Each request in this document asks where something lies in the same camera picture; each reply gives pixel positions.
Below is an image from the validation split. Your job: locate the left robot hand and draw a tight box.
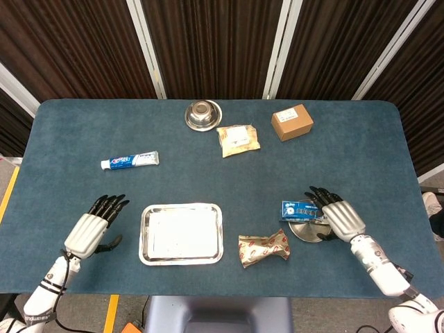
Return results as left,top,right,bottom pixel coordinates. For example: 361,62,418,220
64,194,131,259

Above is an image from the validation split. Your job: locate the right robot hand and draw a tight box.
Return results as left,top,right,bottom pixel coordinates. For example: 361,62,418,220
304,186,367,244

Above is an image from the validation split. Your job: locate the blue cookie box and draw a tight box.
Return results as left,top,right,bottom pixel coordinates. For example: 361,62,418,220
278,199,325,222

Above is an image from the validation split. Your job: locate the silver red snack bag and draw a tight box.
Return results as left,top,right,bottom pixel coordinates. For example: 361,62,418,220
238,228,291,270

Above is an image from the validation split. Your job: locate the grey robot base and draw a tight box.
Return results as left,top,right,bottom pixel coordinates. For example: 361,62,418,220
144,296,294,333

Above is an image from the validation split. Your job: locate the round steel plate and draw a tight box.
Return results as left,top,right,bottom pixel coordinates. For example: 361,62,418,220
288,199,334,244

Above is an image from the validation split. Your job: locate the blue white toothpaste tube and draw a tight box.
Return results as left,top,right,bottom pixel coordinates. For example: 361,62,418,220
100,151,160,171

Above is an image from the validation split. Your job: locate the rectangular steel tray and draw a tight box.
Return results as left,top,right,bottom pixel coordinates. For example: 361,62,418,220
138,203,225,266

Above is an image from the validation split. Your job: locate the orange floor object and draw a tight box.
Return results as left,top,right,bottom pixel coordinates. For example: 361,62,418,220
121,321,146,333

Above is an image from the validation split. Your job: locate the brown cardboard box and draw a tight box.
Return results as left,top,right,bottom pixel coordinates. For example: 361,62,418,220
271,103,315,142

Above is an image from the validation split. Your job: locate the yellow snack packet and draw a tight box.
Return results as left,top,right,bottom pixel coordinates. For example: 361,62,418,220
216,124,261,159

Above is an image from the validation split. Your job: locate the blue felt table cover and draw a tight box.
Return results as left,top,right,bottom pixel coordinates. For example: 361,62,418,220
0,99,444,300

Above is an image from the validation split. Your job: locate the upturned steel bowl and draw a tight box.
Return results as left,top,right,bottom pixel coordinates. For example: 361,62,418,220
184,99,223,132

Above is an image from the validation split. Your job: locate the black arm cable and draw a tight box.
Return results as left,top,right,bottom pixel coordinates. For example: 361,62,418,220
51,248,78,330

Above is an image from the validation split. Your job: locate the white partition frame post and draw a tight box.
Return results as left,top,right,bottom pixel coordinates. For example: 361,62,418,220
262,0,302,100
352,0,436,101
0,62,41,119
126,0,167,100

